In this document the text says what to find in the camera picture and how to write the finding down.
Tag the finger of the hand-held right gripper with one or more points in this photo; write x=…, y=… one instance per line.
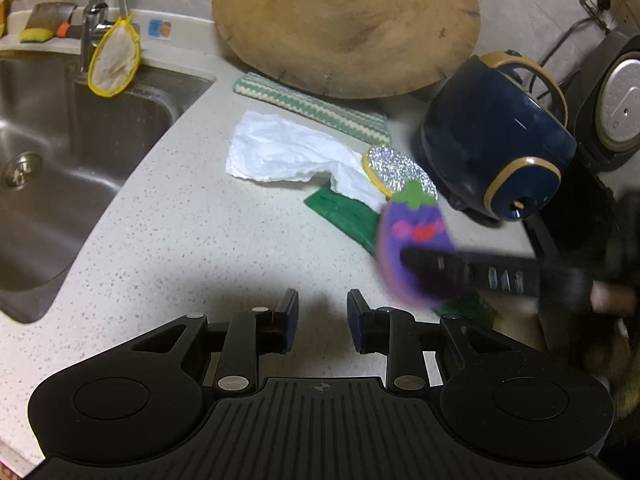
x=475, y=272

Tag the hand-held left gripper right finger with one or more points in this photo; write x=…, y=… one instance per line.
x=356, y=322

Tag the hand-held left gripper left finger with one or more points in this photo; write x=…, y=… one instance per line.
x=287, y=320

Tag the purple eggplant sponge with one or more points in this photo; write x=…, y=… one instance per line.
x=415, y=230

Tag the green snack packet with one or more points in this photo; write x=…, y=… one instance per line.
x=345, y=215

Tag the white tissue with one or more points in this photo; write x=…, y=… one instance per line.
x=280, y=150

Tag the person's right hand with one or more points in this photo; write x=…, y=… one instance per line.
x=615, y=296

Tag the silver steel scrubber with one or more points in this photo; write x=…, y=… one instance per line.
x=395, y=167

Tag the navy blue electric pot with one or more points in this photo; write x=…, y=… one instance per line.
x=490, y=135

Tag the black rice cooker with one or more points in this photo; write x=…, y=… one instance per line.
x=620, y=105

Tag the green striped cloth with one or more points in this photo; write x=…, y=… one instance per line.
x=300, y=105

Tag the stainless steel sink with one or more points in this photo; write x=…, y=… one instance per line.
x=75, y=160

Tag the round wooden cutting board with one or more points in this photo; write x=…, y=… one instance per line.
x=345, y=25

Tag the yellow rimmed mesh strainer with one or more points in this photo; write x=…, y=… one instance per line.
x=115, y=60

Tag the blue and orange sticker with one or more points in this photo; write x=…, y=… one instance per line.
x=160, y=29

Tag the chrome faucet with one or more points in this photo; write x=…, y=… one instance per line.
x=90, y=25

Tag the yellow sponge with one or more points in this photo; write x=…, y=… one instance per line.
x=36, y=35

